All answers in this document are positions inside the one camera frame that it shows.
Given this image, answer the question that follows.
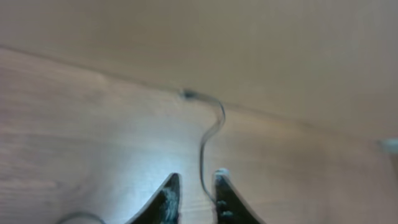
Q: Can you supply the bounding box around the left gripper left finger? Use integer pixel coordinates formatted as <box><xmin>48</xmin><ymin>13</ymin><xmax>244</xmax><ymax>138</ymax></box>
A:
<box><xmin>126</xmin><ymin>173</ymin><xmax>180</xmax><ymax>224</ymax></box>

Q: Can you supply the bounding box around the thin black cable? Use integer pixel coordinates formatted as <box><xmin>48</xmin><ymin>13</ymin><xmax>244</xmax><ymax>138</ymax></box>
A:
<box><xmin>179</xmin><ymin>88</ymin><xmax>226</xmax><ymax>205</ymax></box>

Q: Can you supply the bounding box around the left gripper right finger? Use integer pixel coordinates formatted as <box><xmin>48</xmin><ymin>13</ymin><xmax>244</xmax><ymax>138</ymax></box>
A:
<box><xmin>213</xmin><ymin>168</ymin><xmax>266</xmax><ymax>224</ymax></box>

